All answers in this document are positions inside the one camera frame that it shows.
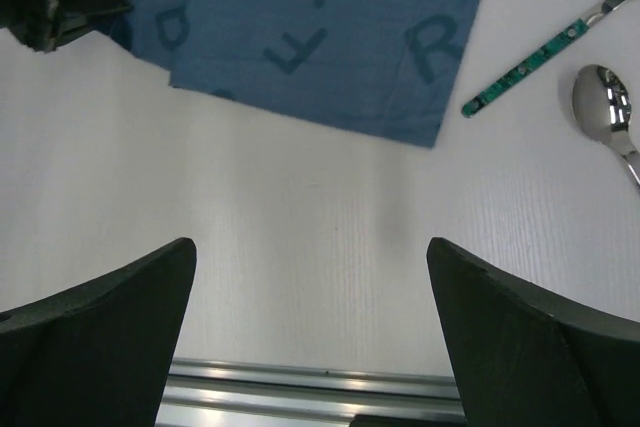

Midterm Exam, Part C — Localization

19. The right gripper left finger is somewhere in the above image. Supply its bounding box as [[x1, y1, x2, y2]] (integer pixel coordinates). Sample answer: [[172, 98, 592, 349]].
[[1, 238, 196, 426]]

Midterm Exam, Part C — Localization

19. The silver metal spoon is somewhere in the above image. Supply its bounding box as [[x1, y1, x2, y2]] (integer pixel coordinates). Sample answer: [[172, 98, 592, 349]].
[[571, 64, 639, 188]]

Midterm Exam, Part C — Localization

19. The blue letter-print cloth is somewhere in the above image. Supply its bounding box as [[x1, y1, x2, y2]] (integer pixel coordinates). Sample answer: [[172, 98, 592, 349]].
[[100, 0, 480, 148]]

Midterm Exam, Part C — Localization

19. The green-handled fork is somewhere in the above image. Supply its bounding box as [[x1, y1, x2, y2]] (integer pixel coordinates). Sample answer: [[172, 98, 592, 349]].
[[461, 0, 629, 118]]

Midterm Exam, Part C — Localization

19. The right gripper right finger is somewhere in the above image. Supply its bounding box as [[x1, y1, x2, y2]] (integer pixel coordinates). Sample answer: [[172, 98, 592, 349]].
[[426, 238, 639, 426]]

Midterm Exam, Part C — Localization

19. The aluminium mounting rail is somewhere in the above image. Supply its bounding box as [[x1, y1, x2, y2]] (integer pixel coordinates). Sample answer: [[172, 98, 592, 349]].
[[156, 359, 466, 426]]

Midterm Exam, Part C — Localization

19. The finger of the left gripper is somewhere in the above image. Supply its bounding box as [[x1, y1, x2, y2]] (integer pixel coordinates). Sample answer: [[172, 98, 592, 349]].
[[1, 0, 133, 53]]

